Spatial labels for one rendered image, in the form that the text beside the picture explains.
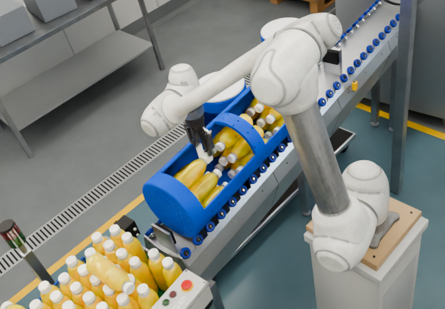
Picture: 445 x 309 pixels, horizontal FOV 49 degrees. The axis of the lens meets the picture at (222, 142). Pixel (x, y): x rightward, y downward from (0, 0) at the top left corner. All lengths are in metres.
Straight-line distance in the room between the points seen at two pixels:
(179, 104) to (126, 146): 2.55
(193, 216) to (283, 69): 0.82
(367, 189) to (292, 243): 1.51
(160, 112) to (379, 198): 0.76
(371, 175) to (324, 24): 0.56
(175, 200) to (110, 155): 2.31
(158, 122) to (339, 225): 0.65
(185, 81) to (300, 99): 0.57
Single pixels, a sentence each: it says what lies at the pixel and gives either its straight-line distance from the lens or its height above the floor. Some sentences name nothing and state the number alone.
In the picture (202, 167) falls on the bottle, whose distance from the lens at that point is 1.93.
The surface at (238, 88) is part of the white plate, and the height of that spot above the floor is 1.04.
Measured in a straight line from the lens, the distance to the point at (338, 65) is 2.69.
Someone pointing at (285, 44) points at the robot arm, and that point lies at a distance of 1.23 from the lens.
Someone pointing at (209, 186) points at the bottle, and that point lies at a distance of 1.92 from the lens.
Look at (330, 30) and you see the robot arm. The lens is 1.31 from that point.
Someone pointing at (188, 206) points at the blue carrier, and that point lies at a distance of 1.80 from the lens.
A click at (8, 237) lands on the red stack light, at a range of 1.95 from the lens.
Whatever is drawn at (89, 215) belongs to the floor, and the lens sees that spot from 3.67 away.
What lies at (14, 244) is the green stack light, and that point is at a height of 1.18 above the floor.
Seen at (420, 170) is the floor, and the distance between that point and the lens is 3.50.
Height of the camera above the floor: 2.48
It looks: 40 degrees down
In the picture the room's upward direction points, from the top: 14 degrees counter-clockwise
